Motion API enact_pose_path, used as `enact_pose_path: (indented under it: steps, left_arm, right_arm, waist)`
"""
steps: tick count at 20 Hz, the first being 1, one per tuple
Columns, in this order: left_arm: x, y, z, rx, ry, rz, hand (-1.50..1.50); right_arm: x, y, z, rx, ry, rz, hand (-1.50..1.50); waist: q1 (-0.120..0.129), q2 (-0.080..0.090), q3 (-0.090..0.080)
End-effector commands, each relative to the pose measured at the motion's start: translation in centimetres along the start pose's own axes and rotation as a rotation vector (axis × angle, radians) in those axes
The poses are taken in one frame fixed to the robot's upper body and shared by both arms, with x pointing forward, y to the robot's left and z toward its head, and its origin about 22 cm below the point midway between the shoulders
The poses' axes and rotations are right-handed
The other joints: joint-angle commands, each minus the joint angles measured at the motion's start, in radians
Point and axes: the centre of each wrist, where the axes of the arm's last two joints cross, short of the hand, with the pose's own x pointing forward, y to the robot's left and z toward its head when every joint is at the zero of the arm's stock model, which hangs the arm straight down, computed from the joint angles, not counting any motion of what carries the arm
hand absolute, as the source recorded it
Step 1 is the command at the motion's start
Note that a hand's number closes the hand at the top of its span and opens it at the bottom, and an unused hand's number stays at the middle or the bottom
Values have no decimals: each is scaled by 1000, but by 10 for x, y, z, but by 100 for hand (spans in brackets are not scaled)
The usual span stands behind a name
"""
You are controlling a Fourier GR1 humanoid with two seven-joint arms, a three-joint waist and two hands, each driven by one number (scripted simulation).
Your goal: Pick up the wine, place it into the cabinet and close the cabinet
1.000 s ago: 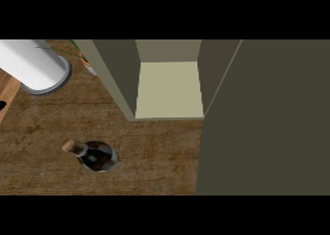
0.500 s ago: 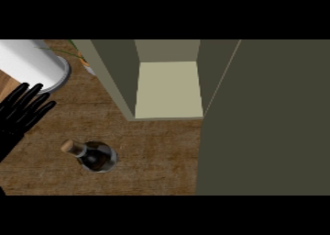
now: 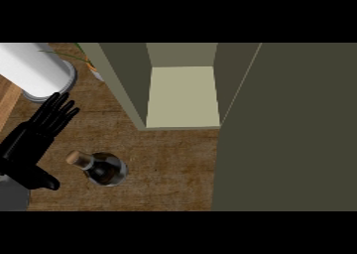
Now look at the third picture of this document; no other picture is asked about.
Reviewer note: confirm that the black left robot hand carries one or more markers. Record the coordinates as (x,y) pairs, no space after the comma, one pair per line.
(28,142)

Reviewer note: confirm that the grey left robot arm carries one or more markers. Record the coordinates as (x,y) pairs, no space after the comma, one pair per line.
(8,196)

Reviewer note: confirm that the dark corked wine bottle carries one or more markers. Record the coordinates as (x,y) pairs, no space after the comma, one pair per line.
(103,168)

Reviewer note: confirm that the olive open cabinet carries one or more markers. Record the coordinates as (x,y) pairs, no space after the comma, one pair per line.
(171,92)

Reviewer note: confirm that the potted plant with green leaves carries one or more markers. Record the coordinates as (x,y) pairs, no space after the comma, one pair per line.
(86,61)

